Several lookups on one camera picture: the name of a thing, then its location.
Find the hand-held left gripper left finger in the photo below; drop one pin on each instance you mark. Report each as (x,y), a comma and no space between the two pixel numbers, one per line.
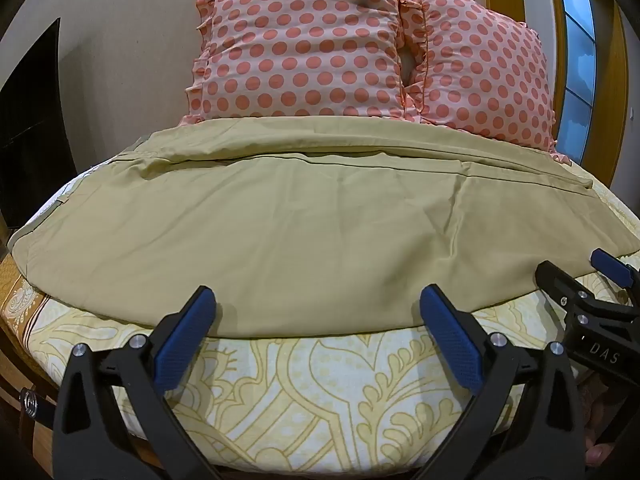
(182,345)

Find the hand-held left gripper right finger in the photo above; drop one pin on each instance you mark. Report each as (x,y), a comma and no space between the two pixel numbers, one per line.
(452,342)

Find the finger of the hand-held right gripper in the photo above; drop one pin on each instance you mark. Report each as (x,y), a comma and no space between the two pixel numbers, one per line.
(611,266)
(557,280)

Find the khaki pants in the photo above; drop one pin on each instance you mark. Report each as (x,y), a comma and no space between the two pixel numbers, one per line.
(310,240)

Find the yellow patterned bed sheet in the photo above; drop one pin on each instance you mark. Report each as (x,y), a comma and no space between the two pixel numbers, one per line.
(310,400)

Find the round metal knob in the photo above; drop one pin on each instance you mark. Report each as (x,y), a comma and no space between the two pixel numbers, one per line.
(27,402)

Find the glass window pane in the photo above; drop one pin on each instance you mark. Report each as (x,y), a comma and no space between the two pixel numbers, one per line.
(580,60)

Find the pink polka dot pillow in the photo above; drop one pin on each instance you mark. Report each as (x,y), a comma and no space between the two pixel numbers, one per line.
(295,45)
(480,70)

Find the dark furniture panel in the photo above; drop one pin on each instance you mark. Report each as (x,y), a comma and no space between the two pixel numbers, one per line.
(30,130)

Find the wooden window frame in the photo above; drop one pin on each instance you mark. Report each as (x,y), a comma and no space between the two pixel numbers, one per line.
(612,85)

